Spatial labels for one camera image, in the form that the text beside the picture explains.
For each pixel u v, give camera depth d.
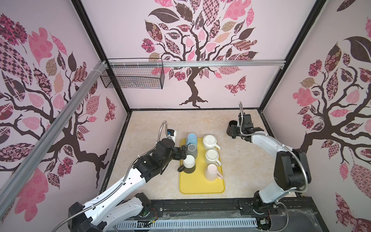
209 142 0.90
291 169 0.46
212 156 0.86
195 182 0.83
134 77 1.22
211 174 0.78
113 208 0.42
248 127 0.71
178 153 0.64
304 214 0.72
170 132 0.64
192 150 0.85
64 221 0.37
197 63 0.94
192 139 0.90
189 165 0.80
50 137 0.52
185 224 0.70
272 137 1.10
